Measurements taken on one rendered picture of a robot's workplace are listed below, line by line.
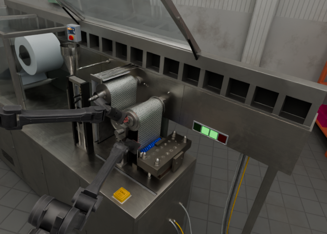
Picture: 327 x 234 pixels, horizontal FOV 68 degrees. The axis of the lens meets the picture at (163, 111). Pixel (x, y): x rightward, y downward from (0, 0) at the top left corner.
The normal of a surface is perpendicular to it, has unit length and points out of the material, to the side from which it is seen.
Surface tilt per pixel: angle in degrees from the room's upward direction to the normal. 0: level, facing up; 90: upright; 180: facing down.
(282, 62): 90
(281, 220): 0
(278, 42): 90
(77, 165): 0
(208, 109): 90
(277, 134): 90
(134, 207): 0
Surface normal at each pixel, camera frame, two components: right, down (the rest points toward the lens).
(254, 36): -0.22, 0.47
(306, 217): 0.09, -0.86
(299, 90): -0.60, 0.36
